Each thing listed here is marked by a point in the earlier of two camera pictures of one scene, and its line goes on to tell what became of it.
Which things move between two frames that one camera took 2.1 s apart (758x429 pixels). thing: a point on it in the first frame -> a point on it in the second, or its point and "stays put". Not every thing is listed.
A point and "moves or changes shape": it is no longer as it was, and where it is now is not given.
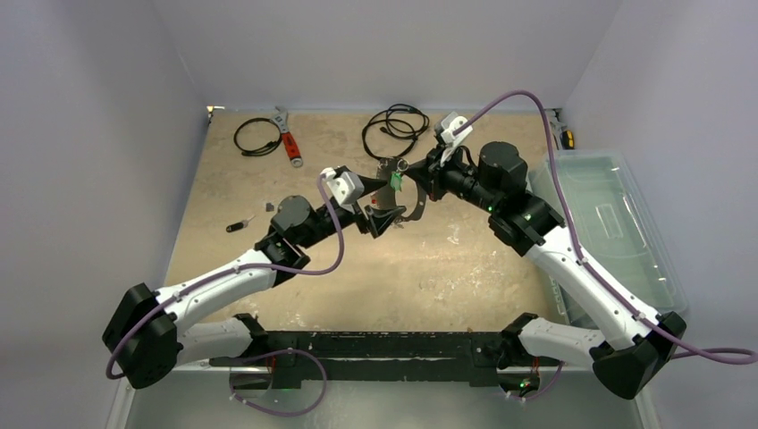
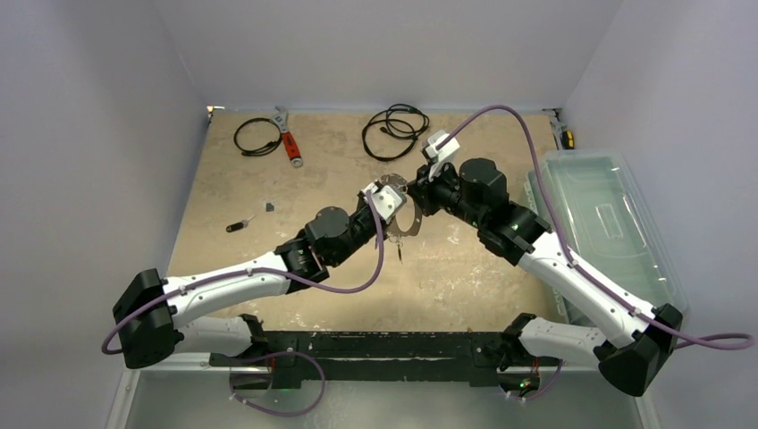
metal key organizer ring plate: [387, 195] moves or changes shape
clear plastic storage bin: [619, 229] stays put
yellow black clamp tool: [563, 137] stays put
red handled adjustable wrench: [281, 120] stays put
